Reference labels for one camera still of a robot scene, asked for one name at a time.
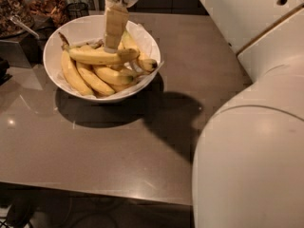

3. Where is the black mesh cup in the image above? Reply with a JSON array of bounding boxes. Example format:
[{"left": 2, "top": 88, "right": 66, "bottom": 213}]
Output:
[{"left": 66, "top": 2, "right": 89, "bottom": 20}]

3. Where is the glass jar of snacks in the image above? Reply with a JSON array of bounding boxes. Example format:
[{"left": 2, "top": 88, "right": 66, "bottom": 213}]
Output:
[{"left": 0, "top": 0, "right": 34, "bottom": 38}]

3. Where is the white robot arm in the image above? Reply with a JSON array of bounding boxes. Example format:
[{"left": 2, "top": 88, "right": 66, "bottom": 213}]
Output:
[{"left": 192, "top": 0, "right": 304, "bottom": 228}]

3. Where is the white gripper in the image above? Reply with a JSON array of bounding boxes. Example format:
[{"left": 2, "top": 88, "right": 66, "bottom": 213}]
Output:
[{"left": 104, "top": 0, "right": 139, "bottom": 53}]

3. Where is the metal scoop handle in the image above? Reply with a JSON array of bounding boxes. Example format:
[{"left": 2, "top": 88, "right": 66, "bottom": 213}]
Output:
[{"left": 10, "top": 15, "right": 40, "bottom": 39}]

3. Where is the small lower yellow banana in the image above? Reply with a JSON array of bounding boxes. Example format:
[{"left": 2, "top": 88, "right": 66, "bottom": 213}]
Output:
[{"left": 110, "top": 83, "right": 136, "bottom": 92}]

